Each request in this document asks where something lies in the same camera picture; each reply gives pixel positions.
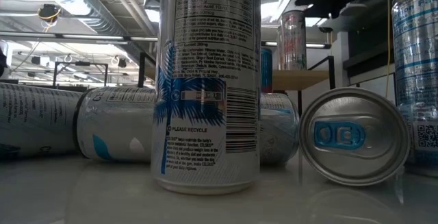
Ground white Celsius can red print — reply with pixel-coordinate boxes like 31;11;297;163
276;10;308;71

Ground silver blue Red Bull can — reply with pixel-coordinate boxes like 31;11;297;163
260;47;274;94
391;0;438;177
298;86;411;187

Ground white Celsius can blue palm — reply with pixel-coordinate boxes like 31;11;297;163
73;86;300;166
0;82;83;159
150;0;263;196

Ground long ceiling light strip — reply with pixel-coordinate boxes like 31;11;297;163
261;40;332;49
0;30;159;43

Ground wooden shelf black metal legs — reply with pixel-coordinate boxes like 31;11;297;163
138;51;337;115

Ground large silver ventilation duct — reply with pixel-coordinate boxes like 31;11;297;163
20;0;151;36

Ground black metal rack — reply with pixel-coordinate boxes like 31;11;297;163
52;61;110;88

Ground yellow cable coil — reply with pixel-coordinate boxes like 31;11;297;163
36;3;62;25

